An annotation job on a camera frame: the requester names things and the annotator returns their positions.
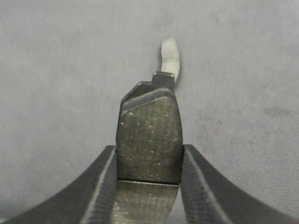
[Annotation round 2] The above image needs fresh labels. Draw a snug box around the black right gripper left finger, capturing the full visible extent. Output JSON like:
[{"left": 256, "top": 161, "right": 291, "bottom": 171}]
[{"left": 6, "top": 146, "right": 117, "bottom": 224}]

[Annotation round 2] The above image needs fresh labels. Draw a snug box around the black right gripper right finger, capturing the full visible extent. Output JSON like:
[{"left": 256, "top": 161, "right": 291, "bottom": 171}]
[{"left": 180, "top": 145, "right": 299, "bottom": 224}]

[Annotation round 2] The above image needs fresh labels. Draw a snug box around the brake pad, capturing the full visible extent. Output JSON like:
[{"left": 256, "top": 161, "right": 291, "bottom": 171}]
[
  {"left": 160, "top": 37, "right": 180, "bottom": 85},
  {"left": 112, "top": 72, "right": 184, "bottom": 224}
]

